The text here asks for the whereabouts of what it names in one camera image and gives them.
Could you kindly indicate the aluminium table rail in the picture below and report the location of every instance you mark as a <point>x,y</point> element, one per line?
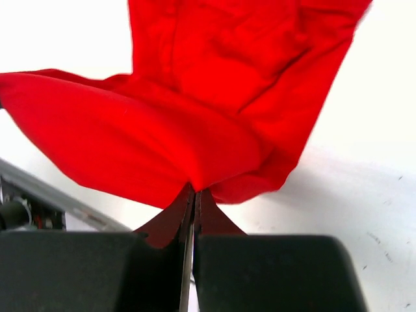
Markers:
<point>33,187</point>

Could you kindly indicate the red t-shirt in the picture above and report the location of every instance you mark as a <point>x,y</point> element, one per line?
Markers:
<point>223,96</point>

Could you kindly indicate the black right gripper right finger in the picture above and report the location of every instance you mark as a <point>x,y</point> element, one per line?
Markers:
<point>235,271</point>

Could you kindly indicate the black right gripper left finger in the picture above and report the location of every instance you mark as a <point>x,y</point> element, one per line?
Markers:
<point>46,268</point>

